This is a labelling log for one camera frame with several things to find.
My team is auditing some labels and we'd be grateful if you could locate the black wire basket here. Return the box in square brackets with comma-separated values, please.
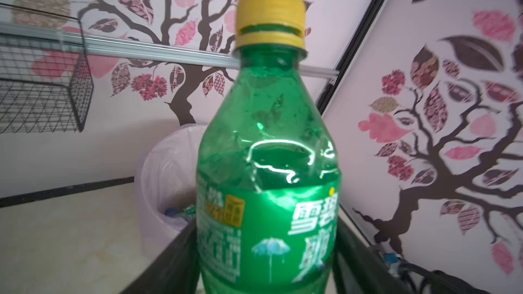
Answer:
[1, 4, 94, 133]

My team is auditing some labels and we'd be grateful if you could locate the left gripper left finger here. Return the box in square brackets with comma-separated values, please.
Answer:
[122, 220, 200, 294]

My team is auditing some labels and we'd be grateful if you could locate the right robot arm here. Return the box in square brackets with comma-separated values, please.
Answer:
[369, 244, 488, 293]

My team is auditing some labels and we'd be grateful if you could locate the clear bottle blue stripe label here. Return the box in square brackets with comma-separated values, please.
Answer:
[164, 204, 196, 223]

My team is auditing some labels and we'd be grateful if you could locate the grey aluminium rail back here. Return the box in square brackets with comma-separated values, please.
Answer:
[0, 22, 340, 79]

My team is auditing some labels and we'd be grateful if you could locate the white bin with pink liner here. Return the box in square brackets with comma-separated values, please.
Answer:
[133, 124, 207, 259]

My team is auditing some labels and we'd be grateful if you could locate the green bottle yellow cap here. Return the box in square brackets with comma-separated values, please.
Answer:
[196, 0, 342, 293]

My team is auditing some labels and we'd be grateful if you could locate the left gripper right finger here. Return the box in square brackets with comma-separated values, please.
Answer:
[332, 219, 400, 293]

